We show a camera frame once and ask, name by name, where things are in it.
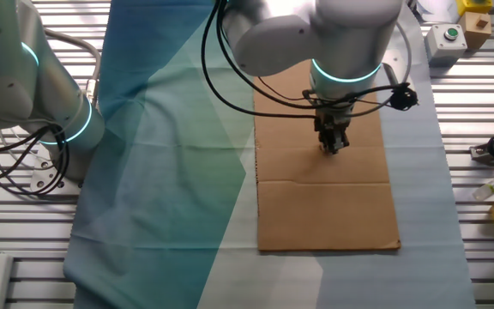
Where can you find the yellow box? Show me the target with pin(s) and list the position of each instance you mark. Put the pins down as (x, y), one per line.
(474, 6)

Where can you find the small wooden block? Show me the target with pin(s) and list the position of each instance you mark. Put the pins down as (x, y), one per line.
(322, 148)

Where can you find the blue green patterned cloth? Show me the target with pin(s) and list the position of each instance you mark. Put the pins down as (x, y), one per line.
(165, 171)

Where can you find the wooden box with hole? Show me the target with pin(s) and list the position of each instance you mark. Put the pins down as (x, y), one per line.
(475, 32)

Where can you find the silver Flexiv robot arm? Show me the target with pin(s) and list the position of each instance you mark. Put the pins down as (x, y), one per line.
(15, 86)

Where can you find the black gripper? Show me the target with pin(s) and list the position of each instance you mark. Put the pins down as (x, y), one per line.
(332, 122)

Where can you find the grey green button box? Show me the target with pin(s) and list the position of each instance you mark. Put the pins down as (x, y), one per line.
(444, 45)

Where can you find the brown cardboard sheet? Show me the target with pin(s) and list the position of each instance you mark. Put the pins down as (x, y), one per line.
(315, 206)

